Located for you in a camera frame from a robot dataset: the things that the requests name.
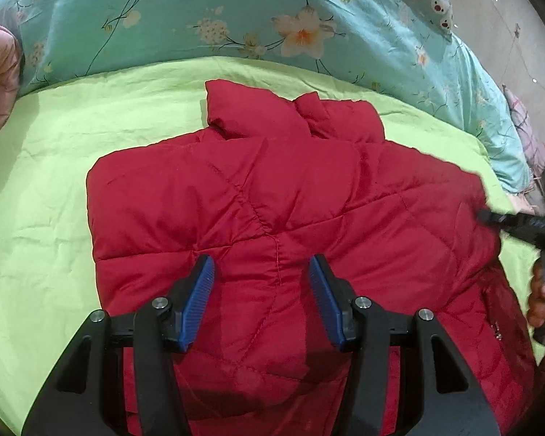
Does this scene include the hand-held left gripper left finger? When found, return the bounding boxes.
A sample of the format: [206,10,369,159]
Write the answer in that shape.
[22,254,219,436]

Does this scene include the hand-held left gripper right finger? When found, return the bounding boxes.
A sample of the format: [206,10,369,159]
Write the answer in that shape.
[309,254,501,436]

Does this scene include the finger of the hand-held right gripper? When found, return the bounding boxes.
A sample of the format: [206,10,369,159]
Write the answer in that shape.
[477,208,545,249]

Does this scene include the red quilted jacket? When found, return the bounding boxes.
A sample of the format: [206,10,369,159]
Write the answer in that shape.
[85,79,539,436]

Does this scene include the pink plaid pillow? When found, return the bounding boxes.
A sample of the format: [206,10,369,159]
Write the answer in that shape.
[502,84,545,183]

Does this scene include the green bed sheet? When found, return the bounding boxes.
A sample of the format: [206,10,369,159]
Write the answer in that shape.
[0,57,545,436]

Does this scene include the teal floral quilt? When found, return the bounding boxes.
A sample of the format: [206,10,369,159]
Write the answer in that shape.
[0,0,533,197]

